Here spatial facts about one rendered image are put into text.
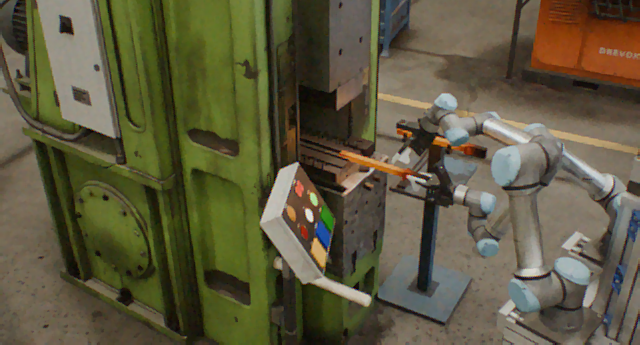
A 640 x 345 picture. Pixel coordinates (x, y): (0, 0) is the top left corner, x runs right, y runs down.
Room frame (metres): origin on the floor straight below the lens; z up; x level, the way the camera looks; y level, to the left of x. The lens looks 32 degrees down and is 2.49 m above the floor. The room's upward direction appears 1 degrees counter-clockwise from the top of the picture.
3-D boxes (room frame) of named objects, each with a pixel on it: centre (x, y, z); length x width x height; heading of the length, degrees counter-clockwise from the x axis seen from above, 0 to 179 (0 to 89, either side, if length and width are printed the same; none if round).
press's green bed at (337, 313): (2.65, 0.03, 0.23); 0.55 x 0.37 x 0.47; 56
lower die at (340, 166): (2.60, 0.05, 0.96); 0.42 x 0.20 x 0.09; 56
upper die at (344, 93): (2.60, 0.05, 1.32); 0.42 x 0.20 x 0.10; 56
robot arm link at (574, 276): (1.72, -0.81, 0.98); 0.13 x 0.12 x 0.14; 111
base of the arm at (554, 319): (1.72, -0.82, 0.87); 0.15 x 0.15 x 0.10
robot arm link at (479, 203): (2.18, -0.61, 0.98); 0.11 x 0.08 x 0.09; 56
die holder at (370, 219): (2.65, 0.03, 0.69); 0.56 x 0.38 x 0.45; 56
